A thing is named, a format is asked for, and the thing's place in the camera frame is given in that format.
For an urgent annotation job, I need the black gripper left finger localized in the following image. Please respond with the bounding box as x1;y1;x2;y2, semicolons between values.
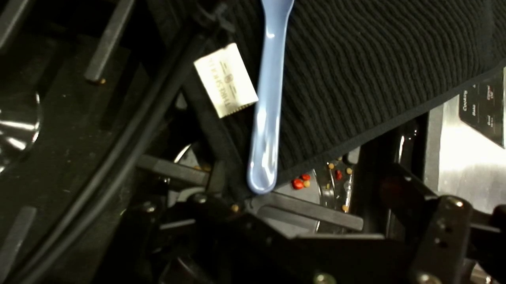
104;192;298;284

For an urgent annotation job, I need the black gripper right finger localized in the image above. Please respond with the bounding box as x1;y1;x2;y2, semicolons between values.
381;163;506;284

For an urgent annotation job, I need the black gas stove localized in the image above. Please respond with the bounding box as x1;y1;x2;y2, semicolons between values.
0;0;506;284

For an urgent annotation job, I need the black ribbed cloth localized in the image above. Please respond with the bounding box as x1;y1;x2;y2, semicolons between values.
180;0;506;184

